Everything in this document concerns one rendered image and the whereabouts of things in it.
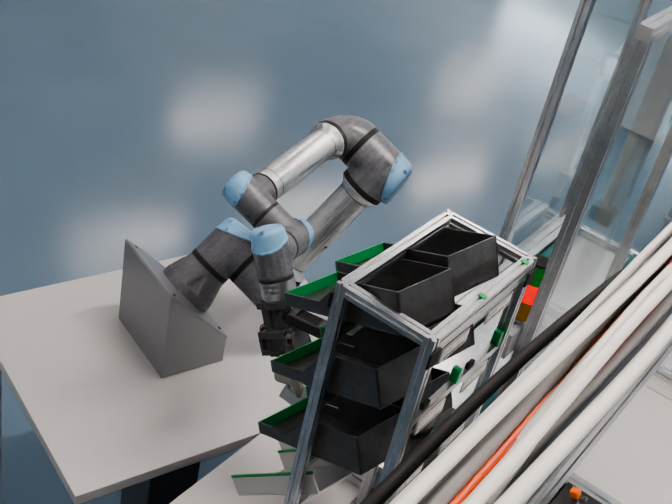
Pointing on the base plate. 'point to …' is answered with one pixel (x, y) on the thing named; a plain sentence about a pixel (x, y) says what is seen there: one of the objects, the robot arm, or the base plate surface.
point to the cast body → (292, 394)
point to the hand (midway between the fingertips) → (306, 386)
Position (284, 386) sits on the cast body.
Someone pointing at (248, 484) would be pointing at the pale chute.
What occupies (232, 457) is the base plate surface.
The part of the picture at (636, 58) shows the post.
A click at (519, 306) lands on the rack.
